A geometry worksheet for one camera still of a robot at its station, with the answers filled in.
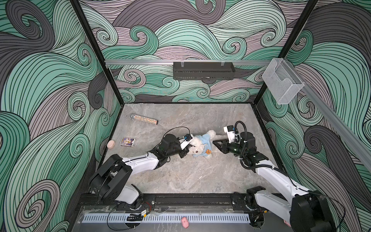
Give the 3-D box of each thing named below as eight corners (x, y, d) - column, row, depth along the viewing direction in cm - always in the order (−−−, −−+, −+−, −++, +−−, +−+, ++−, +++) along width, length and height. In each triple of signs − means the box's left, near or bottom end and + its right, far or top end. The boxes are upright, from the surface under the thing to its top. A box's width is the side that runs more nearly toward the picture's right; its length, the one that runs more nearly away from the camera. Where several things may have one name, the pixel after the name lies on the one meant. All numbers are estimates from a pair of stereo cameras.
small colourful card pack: (120, 147, 96) (119, 145, 95) (123, 139, 100) (122, 137, 99) (133, 147, 96) (132, 145, 95) (135, 139, 100) (134, 137, 99)
